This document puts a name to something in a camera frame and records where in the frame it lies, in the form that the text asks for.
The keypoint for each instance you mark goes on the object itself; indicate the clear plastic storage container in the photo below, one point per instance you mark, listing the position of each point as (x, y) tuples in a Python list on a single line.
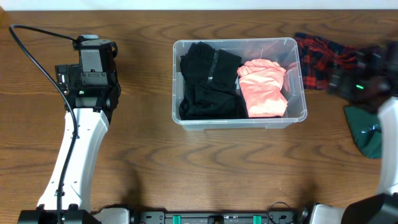
[(283, 50)]

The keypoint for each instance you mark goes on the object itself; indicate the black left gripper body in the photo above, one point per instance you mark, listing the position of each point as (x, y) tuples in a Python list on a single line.
[(62, 74)]

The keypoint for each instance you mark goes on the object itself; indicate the dark green garment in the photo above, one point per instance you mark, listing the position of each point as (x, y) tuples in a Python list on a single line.
[(366, 131)]

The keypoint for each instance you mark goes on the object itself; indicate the pink garment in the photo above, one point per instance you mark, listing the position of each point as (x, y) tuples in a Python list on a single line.
[(261, 82)]

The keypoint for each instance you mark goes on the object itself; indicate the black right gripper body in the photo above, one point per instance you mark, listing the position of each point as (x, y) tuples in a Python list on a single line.
[(357, 91)]

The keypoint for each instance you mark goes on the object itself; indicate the black trousers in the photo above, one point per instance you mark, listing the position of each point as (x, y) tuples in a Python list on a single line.
[(201, 101)]

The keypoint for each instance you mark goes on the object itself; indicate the red plaid flannel shirt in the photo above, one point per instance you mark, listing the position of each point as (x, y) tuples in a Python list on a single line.
[(320, 56)]

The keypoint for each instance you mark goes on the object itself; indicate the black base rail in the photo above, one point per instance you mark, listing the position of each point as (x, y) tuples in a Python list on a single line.
[(277, 217)]

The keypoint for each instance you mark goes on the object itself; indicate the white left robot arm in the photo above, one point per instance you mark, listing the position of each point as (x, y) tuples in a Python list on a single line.
[(66, 198)]

